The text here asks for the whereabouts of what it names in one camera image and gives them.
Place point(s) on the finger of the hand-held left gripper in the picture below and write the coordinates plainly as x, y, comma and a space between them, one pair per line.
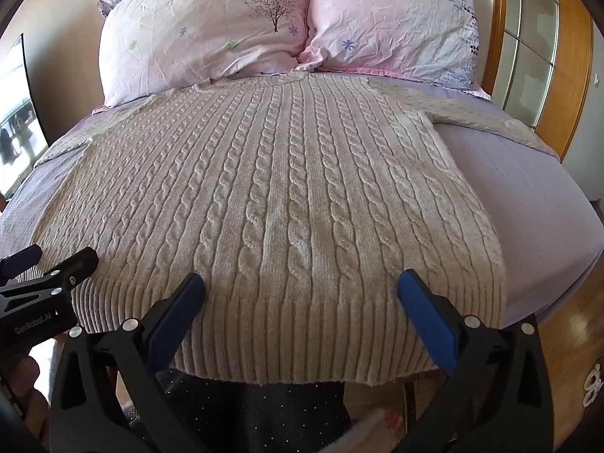
21, 260
71, 270

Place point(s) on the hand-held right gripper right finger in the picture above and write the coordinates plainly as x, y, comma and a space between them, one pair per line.
430, 323

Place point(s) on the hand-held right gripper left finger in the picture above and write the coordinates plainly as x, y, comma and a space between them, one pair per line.
173, 323

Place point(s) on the person's left hand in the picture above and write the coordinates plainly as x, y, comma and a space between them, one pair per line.
21, 377

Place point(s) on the person's foot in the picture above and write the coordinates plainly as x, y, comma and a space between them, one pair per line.
384, 427

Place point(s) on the person's dark speckled pants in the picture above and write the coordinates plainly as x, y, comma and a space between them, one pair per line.
264, 415

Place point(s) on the white patterned object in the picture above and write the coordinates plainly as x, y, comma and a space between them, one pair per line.
593, 383

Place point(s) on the pink tree-print pillow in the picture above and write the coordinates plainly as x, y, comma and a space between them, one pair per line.
207, 23

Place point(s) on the wooden glass-panel wardrobe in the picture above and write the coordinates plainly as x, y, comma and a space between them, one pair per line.
542, 56

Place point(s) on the pink floral pillow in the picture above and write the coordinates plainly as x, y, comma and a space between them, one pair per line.
391, 19

